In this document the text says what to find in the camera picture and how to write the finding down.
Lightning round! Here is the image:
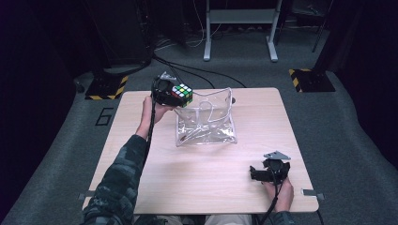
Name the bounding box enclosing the white desk frame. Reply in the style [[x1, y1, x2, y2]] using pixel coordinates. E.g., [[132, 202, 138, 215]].
[[202, 0, 283, 63]]

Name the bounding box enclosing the black yellow striped stand base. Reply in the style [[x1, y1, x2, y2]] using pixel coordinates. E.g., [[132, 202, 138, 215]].
[[287, 67, 337, 94], [84, 72, 130, 101]]

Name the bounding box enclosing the person's right hand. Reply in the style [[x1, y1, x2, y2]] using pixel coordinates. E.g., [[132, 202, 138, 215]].
[[262, 176, 296, 214]]

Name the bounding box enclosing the left hand-held gripper cable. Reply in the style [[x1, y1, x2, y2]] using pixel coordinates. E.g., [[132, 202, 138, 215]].
[[141, 93, 158, 170]]

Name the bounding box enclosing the black floor cable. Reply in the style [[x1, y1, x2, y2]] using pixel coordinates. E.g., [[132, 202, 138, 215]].
[[152, 54, 248, 90]]

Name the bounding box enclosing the right hand-held gripper cable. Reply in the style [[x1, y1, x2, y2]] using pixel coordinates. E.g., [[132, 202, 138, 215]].
[[258, 162, 285, 225]]

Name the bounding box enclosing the clear plastic bag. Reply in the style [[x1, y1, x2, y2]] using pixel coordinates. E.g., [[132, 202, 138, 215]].
[[173, 86, 238, 148]]

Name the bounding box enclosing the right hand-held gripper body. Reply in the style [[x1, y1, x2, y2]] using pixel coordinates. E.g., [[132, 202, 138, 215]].
[[262, 150, 292, 185]]

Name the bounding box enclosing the colourful puzzle cube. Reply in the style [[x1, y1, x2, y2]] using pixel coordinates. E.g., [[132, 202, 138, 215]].
[[170, 82, 194, 108]]

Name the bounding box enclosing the person's left hand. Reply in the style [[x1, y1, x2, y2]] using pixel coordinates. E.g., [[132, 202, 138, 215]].
[[135, 95, 175, 141]]

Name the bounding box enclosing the grey metal table bracket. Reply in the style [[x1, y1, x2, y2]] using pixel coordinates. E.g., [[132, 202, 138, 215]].
[[300, 187, 326, 202], [77, 189, 97, 202]]

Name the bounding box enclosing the hand-held gripper cable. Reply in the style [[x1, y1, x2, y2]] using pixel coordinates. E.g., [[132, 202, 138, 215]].
[[141, 93, 158, 170], [258, 162, 285, 225]]

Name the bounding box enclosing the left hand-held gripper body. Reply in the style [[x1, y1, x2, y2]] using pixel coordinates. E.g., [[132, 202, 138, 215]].
[[151, 71, 178, 107]]

